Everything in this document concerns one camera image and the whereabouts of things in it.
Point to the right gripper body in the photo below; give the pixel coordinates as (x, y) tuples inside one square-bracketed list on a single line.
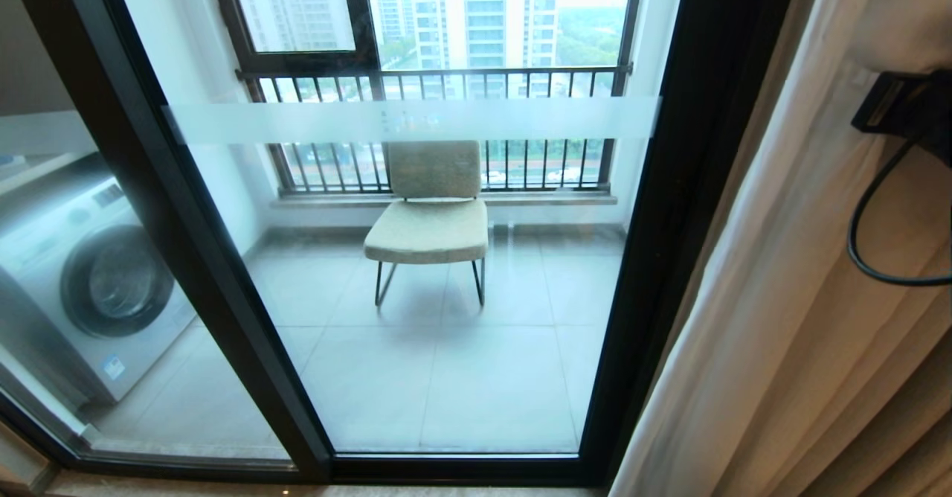
[(918, 106)]

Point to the white sheer curtain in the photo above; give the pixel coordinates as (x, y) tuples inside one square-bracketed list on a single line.
[(781, 274)]

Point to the black framed glass sliding door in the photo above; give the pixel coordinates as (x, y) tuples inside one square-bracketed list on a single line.
[(673, 207)]

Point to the black balcony railing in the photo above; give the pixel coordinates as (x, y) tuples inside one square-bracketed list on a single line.
[(446, 74)]

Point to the black framed balcony window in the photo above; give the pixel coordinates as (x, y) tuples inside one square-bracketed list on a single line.
[(357, 21)]

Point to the black framed glass door panel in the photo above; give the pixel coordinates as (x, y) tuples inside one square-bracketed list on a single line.
[(44, 50)]

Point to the tan drape curtain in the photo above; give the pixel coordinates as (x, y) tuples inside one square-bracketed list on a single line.
[(896, 452)]

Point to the grey stone window sill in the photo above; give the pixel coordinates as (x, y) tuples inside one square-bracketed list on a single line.
[(446, 200)]

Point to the beige upholstered chair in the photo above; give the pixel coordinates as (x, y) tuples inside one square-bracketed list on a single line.
[(431, 229)]

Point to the white washing machine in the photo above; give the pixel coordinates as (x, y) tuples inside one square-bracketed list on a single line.
[(89, 289)]

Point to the white countertop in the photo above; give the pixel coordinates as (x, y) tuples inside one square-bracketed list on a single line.
[(37, 140)]

